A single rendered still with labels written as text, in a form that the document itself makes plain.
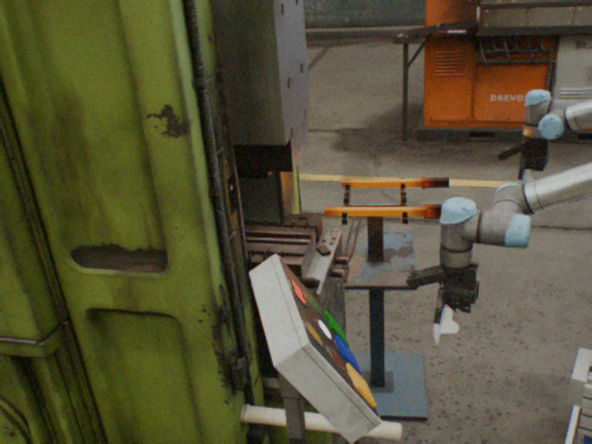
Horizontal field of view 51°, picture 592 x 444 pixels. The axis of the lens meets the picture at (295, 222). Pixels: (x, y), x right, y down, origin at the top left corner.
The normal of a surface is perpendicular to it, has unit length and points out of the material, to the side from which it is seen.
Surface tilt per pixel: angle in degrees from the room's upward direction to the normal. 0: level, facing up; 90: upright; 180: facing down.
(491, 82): 90
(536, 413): 0
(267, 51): 90
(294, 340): 30
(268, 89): 90
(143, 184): 89
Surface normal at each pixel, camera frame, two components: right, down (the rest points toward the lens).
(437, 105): -0.23, 0.48
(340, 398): 0.20, 0.44
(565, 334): -0.07, -0.88
